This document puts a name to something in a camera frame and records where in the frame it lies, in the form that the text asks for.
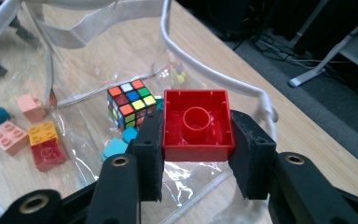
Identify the yellow building brick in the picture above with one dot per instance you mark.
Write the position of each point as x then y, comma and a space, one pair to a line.
43, 132

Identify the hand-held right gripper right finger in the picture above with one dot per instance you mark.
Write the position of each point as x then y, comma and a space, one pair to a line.
251, 158

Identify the pink long building brick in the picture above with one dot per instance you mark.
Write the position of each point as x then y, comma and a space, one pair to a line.
7, 138

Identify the pink square building brick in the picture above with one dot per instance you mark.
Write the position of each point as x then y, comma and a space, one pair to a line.
29, 107

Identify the white metal stand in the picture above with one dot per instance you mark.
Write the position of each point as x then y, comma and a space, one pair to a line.
307, 76

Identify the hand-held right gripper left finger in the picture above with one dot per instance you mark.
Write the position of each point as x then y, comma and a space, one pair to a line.
149, 155

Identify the light blue block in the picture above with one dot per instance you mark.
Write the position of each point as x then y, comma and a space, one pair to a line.
159, 104
130, 134
115, 148

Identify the multicoloured puzzle cube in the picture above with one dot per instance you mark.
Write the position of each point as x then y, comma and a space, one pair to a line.
130, 102

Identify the red building brick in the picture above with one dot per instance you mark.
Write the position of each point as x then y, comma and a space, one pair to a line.
48, 157
199, 146

